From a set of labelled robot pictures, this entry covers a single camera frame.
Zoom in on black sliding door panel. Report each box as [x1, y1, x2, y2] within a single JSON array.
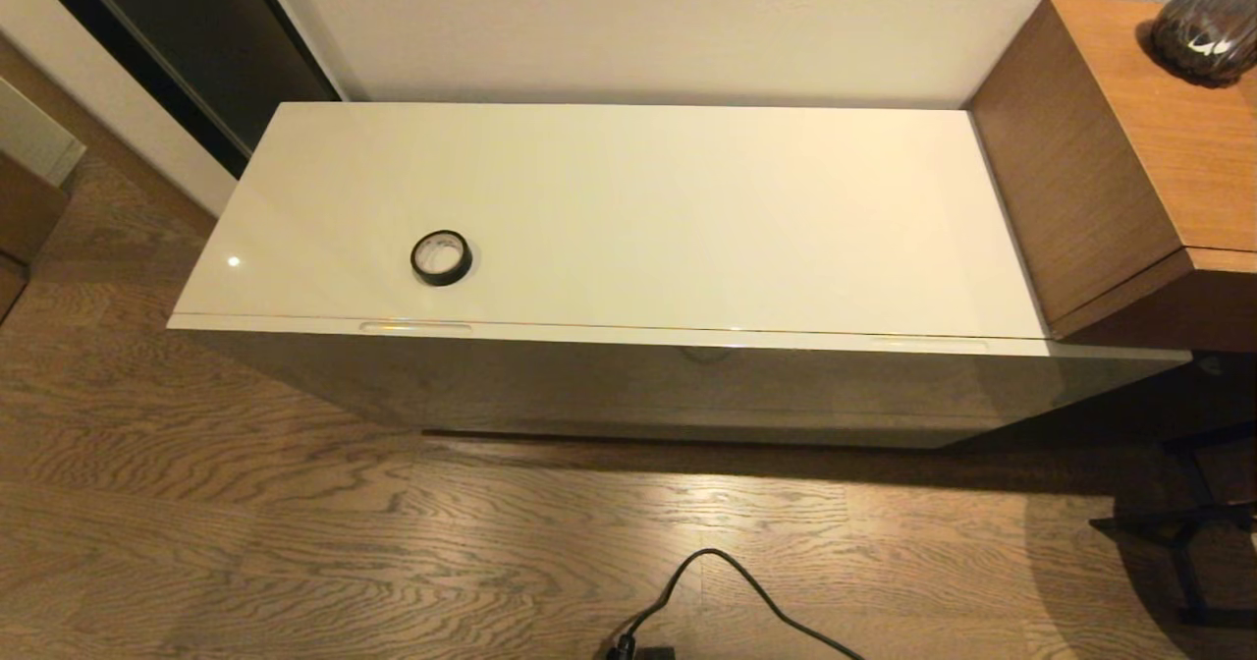
[[20, 0, 343, 180]]

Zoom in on black power cable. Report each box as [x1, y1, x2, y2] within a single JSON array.
[[604, 547, 865, 660]]

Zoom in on black metal stand legs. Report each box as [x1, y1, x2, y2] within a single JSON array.
[[1090, 422, 1257, 627]]

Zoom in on black tape roll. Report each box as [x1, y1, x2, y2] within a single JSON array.
[[410, 230, 474, 288]]

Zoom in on white door frame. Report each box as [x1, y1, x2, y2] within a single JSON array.
[[0, 0, 242, 217]]

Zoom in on white glossy low cabinet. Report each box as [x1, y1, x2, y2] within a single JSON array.
[[167, 102, 1191, 450]]

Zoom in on brown wooden side cabinet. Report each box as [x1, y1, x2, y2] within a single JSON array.
[[967, 0, 1257, 352]]

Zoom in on dark ribbed glass vase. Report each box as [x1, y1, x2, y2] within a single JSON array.
[[1149, 0, 1257, 88]]

